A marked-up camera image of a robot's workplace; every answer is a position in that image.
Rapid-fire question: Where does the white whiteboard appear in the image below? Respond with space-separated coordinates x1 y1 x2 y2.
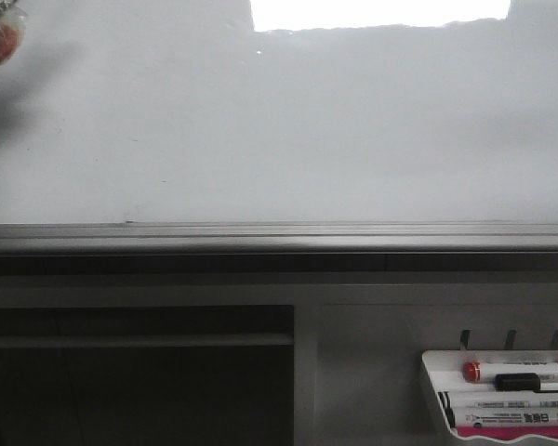
0 1 558 224

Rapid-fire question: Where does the black tray hook left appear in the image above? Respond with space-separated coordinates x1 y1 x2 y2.
459 329 472 351

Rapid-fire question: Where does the black tray hook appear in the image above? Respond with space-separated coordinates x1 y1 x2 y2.
503 329 517 350
459 329 472 351
550 330 558 350

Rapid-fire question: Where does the white marker tray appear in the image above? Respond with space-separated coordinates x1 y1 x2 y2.
421 350 558 445

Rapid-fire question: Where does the red capped white marker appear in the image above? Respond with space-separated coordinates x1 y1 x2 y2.
461 361 558 383

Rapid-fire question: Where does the white marker black end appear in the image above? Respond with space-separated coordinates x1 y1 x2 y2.
438 390 558 409

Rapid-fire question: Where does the black tray hook middle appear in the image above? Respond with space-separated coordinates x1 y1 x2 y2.
503 329 517 350

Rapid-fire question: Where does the white labelled marker front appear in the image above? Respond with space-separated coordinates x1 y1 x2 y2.
445 408 558 428

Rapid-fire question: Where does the black capped marker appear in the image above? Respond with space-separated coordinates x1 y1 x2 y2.
494 373 558 391

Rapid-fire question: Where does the black tray hook right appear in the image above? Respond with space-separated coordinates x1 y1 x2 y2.
550 330 558 350

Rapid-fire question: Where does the grey whiteboard bottom rail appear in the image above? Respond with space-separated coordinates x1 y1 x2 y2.
0 222 558 273

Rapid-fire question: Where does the grey stand frame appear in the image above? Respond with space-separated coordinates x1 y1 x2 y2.
0 272 558 445

